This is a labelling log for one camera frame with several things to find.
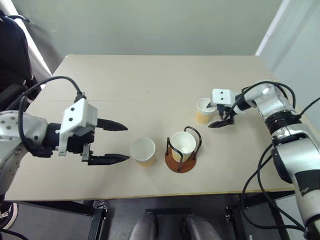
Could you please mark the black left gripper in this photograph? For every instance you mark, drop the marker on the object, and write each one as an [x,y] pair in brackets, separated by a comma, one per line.
[76,145]

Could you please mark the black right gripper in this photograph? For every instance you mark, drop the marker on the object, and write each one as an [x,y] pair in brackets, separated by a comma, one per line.
[228,115]

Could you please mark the white and tan paper cup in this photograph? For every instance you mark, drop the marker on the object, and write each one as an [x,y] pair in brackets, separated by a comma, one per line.
[183,143]
[142,150]
[202,116]

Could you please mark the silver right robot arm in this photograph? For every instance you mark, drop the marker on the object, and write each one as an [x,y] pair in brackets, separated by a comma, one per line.
[292,150]

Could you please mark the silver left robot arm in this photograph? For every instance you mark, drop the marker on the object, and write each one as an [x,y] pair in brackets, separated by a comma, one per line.
[25,130]

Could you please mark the dark grey rounded shape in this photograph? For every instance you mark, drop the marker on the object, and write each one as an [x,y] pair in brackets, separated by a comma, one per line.
[143,227]
[201,228]

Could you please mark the black chair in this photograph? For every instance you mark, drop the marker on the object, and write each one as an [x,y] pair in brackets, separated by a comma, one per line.
[12,57]

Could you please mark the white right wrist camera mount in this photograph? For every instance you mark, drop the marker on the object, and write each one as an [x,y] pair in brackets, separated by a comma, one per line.
[223,96]

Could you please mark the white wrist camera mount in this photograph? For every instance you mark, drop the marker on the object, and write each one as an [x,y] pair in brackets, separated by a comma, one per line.
[223,96]
[78,115]

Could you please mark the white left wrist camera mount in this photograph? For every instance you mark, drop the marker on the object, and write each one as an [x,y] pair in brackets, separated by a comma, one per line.
[78,115]

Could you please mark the black metal table frame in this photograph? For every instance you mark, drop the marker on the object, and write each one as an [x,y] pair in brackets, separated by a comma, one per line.
[62,206]

